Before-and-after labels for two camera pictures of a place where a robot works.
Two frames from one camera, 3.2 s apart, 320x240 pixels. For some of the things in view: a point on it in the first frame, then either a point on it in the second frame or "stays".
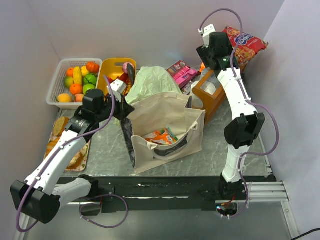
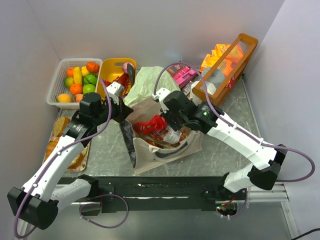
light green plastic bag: (151, 79) stays
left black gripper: (124, 110) stays
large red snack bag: (248, 47) -> (157, 123)
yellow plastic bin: (112, 67) stays
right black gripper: (202, 52) -> (170, 117)
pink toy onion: (124, 67) stays
